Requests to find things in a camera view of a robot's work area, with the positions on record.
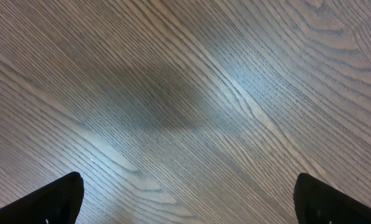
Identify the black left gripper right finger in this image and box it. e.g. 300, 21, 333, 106
293, 173, 371, 224

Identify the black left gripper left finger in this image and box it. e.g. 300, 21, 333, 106
0, 172, 85, 224

